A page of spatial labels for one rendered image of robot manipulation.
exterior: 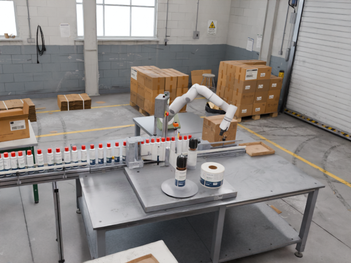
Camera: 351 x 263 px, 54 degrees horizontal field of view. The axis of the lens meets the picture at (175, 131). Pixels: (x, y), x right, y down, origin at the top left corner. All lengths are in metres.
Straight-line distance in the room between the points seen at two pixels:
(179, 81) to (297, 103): 2.71
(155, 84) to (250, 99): 1.97
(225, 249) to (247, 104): 4.35
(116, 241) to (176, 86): 4.26
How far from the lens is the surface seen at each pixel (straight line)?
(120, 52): 8.77
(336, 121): 7.45
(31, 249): 3.78
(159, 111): 3.22
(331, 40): 7.49
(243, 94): 7.09
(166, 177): 3.04
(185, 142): 3.39
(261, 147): 3.99
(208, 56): 9.93
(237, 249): 3.40
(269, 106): 7.70
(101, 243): 2.68
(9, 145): 4.05
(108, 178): 3.12
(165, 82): 6.83
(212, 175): 2.88
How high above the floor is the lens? 2.35
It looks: 21 degrees down
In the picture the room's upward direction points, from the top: 4 degrees clockwise
